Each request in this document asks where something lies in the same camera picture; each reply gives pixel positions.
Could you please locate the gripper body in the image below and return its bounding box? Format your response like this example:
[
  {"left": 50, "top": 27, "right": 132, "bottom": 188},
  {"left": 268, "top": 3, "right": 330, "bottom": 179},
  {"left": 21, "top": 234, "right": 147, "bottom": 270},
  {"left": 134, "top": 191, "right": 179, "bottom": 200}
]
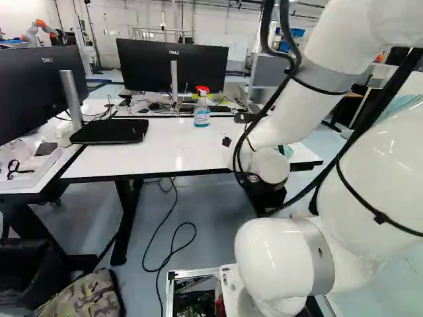
[{"left": 236, "top": 172, "right": 288, "bottom": 218}]

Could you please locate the black laptop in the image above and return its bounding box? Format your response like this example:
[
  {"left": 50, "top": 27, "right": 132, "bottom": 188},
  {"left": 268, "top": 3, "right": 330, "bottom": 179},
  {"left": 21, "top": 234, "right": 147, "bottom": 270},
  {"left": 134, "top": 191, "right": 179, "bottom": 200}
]
[{"left": 69, "top": 118, "right": 150, "bottom": 145}]

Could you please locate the dark smartphone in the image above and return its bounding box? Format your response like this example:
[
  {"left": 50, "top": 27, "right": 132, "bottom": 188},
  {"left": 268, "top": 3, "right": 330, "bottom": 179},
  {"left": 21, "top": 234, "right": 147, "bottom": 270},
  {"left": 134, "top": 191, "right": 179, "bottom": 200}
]
[{"left": 34, "top": 142, "right": 59, "bottom": 157}]

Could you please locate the black monitor on silver pole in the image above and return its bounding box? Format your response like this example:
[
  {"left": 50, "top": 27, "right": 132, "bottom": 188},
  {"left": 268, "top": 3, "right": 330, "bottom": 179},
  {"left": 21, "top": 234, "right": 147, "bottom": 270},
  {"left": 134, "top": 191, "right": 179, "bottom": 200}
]
[
  {"left": 116, "top": 38, "right": 230, "bottom": 104},
  {"left": 0, "top": 45, "right": 89, "bottom": 147}
]

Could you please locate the black floor cable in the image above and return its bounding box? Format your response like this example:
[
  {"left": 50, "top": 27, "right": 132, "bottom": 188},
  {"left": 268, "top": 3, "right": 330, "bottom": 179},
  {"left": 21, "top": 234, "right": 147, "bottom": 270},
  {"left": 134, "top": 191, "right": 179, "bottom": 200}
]
[{"left": 141, "top": 177, "right": 198, "bottom": 317}]

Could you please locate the black chair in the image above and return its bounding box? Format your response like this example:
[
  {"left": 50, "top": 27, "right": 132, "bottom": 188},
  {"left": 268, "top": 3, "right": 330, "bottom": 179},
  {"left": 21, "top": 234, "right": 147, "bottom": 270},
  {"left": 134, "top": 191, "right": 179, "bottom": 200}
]
[{"left": 0, "top": 237, "right": 100, "bottom": 312}]

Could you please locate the grey cabinet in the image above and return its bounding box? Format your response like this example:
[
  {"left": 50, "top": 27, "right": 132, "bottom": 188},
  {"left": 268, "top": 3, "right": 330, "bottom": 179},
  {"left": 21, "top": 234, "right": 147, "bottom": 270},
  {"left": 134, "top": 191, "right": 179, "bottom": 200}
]
[{"left": 250, "top": 52, "right": 299, "bottom": 97}]

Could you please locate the white table with black legs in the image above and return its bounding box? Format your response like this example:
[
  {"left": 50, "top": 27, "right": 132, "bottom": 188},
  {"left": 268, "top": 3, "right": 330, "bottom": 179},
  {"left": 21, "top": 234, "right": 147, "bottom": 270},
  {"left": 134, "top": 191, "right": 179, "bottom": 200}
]
[{"left": 59, "top": 115, "right": 325, "bottom": 267}]

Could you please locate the silver laptop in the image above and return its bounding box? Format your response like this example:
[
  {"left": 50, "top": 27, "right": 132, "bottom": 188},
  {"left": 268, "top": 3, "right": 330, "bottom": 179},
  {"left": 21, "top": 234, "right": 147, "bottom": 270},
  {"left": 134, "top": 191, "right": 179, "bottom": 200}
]
[{"left": 237, "top": 83, "right": 262, "bottom": 114}]

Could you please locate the white desk with black edge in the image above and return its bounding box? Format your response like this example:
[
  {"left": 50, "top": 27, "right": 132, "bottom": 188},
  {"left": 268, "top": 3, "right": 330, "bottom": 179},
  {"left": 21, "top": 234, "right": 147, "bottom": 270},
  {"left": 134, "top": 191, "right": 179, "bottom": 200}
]
[{"left": 0, "top": 110, "right": 88, "bottom": 258}]

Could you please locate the clear spray bottle red trigger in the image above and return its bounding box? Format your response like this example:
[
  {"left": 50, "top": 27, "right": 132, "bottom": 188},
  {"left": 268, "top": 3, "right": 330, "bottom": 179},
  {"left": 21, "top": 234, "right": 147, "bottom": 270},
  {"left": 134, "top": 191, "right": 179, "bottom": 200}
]
[{"left": 192, "top": 85, "right": 212, "bottom": 128}]

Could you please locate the camouflage backpack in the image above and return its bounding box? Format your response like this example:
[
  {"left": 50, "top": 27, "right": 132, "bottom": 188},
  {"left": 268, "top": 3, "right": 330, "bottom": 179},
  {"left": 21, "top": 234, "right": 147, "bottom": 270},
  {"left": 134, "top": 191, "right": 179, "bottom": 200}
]
[{"left": 32, "top": 268, "right": 126, "bottom": 317}]

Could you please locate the green towel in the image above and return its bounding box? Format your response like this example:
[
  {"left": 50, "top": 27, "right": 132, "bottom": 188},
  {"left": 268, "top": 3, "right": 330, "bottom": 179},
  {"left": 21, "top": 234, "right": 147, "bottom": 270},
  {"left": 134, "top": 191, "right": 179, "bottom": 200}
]
[{"left": 279, "top": 144, "right": 295, "bottom": 163}]

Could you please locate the white desk with cables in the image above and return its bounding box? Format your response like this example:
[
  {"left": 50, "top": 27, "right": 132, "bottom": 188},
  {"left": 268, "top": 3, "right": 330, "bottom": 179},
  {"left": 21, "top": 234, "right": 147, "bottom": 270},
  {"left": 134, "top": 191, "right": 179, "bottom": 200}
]
[{"left": 81, "top": 86, "right": 275, "bottom": 119}]

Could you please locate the black cord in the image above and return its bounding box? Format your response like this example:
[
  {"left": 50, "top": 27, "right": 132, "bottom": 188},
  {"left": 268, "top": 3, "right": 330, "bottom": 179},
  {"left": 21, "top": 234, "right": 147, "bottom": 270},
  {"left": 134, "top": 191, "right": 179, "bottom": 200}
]
[{"left": 6, "top": 158, "right": 36, "bottom": 181}]

